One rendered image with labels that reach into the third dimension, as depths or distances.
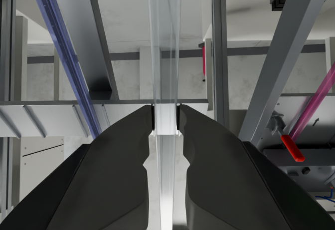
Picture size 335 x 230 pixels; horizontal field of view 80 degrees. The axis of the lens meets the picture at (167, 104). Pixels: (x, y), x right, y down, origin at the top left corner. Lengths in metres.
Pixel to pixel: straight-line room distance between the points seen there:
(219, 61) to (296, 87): 2.99
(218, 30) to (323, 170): 0.47
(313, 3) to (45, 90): 3.89
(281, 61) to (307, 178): 0.34
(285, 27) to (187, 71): 2.91
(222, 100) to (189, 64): 2.64
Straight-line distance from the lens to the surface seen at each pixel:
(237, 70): 3.36
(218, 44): 0.69
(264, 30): 1.13
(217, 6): 0.74
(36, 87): 4.13
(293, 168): 0.56
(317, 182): 0.66
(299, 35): 0.37
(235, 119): 0.81
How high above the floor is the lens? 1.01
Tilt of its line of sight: 3 degrees down
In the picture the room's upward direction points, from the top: 179 degrees clockwise
